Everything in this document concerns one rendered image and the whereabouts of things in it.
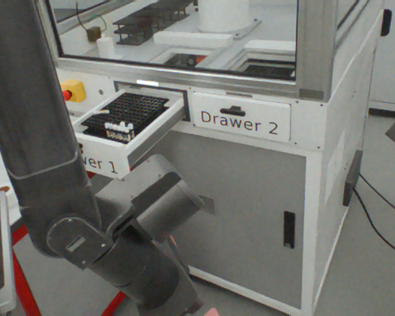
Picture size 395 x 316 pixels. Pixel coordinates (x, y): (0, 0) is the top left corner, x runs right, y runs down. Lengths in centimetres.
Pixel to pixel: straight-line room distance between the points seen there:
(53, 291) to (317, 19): 108
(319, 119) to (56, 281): 92
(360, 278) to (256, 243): 57
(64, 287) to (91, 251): 107
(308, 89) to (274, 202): 42
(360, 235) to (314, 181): 90
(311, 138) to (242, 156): 24
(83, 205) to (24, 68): 12
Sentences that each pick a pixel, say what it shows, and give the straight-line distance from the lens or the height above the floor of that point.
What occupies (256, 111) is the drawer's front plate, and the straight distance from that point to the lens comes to 114.
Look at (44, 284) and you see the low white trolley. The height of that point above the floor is 49.
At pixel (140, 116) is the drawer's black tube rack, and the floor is 90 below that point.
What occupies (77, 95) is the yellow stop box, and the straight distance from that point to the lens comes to 149.
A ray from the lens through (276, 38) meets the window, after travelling 108.
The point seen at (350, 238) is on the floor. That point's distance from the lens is 208.
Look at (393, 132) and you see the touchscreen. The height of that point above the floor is 97.
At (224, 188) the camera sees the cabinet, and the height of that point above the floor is 57.
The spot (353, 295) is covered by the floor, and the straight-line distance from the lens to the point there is 187.
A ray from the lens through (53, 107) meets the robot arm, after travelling 30.
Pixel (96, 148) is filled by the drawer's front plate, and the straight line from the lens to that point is 106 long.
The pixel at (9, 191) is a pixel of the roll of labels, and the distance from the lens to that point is 120.
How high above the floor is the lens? 144
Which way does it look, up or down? 29 degrees down
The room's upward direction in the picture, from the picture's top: 9 degrees counter-clockwise
